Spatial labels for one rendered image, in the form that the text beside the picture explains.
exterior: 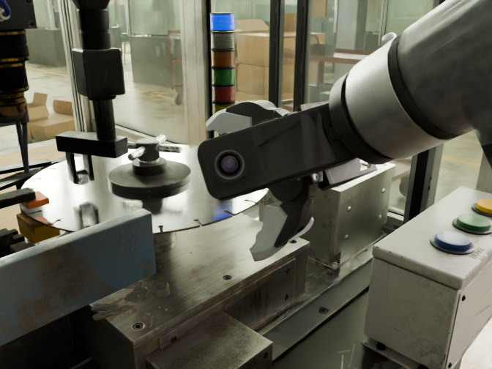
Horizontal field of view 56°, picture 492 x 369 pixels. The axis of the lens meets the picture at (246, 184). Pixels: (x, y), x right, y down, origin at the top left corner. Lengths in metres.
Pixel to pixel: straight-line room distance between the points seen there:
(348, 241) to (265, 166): 0.49
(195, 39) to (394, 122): 0.95
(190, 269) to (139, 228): 0.21
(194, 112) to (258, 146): 0.92
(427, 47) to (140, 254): 0.29
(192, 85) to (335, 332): 0.78
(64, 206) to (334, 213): 0.41
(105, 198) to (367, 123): 0.37
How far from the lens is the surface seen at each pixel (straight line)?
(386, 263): 0.59
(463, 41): 0.27
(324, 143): 0.34
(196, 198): 0.57
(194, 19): 1.21
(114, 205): 0.57
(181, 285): 0.58
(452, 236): 0.62
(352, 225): 0.80
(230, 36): 0.87
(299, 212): 0.38
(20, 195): 0.56
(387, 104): 0.29
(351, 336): 0.68
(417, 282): 0.58
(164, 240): 0.65
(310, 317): 0.69
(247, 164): 0.33
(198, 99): 1.23
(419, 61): 0.28
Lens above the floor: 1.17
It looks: 21 degrees down
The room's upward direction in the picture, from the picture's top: straight up
